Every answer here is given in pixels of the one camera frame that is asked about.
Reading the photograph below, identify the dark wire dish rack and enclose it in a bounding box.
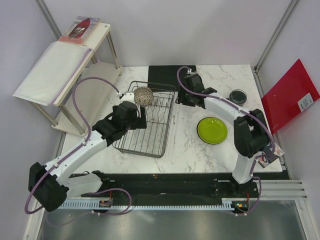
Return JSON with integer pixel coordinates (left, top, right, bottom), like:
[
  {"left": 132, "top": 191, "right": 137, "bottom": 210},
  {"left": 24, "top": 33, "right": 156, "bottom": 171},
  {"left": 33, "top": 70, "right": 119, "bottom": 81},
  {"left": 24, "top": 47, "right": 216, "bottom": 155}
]
[{"left": 112, "top": 81, "right": 176, "bottom": 158}]

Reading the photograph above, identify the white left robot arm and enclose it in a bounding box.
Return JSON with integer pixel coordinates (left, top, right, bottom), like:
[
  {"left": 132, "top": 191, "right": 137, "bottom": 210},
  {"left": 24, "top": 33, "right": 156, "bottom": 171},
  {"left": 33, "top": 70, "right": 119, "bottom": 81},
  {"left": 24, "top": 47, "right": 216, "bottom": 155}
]
[{"left": 28, "top": 101, "right": 147, "bottom": 212}]

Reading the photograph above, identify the white slotted cable duct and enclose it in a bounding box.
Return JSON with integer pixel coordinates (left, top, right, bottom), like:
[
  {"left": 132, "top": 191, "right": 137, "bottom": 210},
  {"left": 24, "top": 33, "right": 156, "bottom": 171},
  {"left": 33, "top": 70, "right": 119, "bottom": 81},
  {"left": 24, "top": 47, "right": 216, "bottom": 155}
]
[{"left": 58, "top": 198, "right": 235, "bottom": 211}]

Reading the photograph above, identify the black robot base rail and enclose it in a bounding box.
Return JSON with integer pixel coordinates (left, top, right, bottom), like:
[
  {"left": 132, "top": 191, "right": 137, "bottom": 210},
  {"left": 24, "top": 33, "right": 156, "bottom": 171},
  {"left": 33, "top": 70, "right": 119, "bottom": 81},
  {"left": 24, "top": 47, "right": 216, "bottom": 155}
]
[{"left": 81, "top": 173, "right": 259, "bottom": 205}]

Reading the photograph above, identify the white two-tier shelf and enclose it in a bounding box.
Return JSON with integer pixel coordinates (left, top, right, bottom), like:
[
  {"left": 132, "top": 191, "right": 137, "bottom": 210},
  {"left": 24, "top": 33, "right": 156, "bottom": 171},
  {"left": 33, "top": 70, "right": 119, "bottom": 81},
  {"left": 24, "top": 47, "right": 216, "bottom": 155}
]
[{"left": 32, "top": 22, "right": 122, "bottom": 136}]

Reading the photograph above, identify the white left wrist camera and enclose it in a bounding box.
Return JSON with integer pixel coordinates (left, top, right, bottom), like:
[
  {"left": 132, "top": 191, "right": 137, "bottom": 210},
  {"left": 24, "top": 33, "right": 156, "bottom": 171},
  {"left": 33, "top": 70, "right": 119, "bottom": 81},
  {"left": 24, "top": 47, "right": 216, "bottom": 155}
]
[{"left": 118, "top": 91, "right": 135, "bottom": 104}]

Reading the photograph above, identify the black clipboard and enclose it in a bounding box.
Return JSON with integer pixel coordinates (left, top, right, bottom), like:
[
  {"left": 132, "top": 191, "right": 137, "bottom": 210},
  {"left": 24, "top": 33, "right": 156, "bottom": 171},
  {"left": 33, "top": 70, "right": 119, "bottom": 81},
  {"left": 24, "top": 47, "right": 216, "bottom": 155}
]
[{"left": 147, "top": 65, "right": 182, "bottom": 92}]

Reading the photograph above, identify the red illustrated book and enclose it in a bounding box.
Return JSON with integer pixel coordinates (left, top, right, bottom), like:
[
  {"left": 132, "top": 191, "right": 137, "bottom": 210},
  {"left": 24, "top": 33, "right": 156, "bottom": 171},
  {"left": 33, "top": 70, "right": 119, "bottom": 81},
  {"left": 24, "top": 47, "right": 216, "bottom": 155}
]
[{"left": 58, "top": 16, "right": 101, "bottom": 45}]

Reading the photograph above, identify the Little Women book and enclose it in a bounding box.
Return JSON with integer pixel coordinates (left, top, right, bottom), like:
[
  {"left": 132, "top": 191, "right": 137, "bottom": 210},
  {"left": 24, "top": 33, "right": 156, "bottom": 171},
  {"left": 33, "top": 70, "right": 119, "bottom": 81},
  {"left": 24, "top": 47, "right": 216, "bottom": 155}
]
[{"left": 258, "top": 143, "right": 285, "bottom": 169}]

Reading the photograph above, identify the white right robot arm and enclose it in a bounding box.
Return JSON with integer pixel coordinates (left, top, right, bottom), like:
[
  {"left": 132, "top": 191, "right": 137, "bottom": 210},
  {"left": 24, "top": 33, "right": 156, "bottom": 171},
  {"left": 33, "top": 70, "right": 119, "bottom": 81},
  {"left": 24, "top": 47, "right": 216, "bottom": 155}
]
[{"left": 176, "top": 66, "right": 276, "bottom": 197}]

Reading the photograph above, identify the patterned ceramic bowl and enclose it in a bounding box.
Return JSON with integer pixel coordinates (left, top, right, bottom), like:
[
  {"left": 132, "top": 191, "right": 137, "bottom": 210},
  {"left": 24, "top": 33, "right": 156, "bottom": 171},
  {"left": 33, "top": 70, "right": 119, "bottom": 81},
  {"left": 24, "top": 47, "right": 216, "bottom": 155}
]
[{"left": 133, "top": 87, "right": 154, "bottom": 106}]

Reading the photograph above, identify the dark green mug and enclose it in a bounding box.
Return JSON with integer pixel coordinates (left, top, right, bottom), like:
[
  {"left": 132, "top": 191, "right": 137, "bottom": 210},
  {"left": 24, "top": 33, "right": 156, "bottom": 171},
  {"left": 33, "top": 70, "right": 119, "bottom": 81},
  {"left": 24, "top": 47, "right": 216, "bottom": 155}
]
[{"left": 228, "top": 89, "right": 247, "bottom": 106}]

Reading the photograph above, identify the red folder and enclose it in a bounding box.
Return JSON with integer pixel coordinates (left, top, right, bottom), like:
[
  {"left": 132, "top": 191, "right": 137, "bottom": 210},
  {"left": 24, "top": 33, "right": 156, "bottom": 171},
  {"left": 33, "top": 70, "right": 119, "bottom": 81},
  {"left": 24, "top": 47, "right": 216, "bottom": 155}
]
[{"left": 262, "top": 59, "right": 320, "bottom": 134}]

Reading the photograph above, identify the lime green plate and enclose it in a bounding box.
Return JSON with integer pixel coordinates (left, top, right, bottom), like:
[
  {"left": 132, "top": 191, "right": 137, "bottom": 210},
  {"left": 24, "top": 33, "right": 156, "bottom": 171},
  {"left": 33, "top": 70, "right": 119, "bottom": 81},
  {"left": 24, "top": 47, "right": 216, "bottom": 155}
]
[{"left": 196, "top": 117, "right": 228, "bottom": 145}]

